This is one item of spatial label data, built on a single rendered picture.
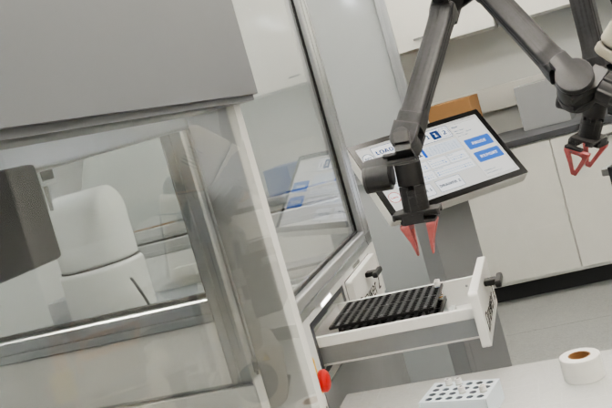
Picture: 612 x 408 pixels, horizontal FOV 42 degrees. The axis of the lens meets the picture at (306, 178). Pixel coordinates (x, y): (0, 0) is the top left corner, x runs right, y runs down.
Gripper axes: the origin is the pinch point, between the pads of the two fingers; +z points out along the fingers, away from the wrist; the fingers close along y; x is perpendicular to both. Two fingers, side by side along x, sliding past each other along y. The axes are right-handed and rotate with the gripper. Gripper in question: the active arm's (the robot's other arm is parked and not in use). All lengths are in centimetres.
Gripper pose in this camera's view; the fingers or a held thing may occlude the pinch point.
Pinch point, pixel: (425, 250)
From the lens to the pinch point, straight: 176.1
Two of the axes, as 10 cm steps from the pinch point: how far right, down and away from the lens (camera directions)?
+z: 2.1, 9.7, 0.8
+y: -9.4, 1.8, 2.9
